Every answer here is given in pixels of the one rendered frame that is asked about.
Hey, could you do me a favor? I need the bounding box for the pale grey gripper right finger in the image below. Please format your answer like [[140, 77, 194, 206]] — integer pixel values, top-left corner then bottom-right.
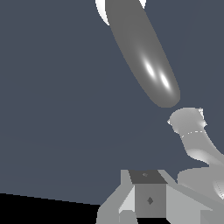
[[144, 169, 224, 224]]

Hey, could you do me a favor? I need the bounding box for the grey curved faucet spout body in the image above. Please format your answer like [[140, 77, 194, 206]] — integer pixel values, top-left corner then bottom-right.
[[167, 107, 224, 202]]

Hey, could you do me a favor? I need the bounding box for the dark grey oblong faucet handle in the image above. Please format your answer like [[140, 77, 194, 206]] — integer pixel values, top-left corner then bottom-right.
[[104, 0, 181, 109]]

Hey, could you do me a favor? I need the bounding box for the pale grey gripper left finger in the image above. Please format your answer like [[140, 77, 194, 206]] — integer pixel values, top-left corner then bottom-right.
[[95, 169, 151, 224]]

